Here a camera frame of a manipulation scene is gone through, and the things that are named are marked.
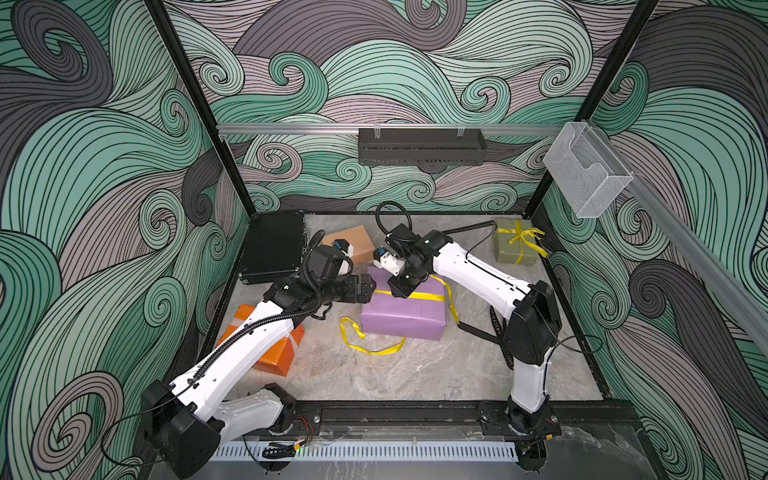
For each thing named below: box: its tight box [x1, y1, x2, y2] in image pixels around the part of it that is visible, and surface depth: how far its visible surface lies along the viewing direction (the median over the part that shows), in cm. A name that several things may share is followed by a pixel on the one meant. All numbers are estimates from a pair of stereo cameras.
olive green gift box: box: [494, 217, 538, 267], surface depth 105 cm
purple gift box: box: [360, 266, 447, 340], surface depth 83 cm
